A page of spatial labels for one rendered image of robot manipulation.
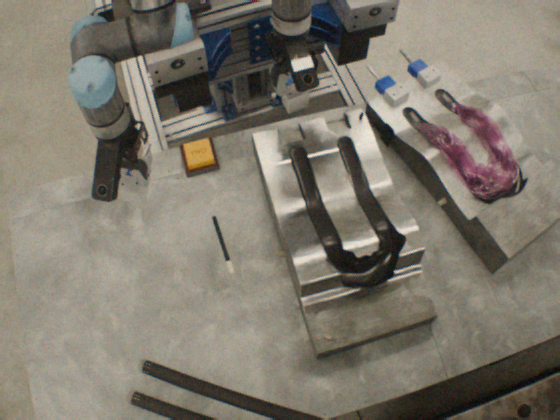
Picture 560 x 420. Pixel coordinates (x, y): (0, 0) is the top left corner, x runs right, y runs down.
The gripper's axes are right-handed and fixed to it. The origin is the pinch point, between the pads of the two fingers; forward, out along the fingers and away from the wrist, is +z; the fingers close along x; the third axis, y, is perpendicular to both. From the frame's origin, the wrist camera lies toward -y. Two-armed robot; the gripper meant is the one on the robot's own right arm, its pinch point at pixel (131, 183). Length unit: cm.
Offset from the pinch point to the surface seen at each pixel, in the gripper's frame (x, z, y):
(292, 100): -28.2, -0.1, 26.6
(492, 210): -75, 4, 12
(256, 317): -30.2, 14.9, -17.7
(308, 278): -39.3, 1.7, -11.2
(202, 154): -9.7, 11.3, 15.5
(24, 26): 128, 95, 115
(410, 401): -81, 95, -19
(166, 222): -5.4, 15.0, -1.1
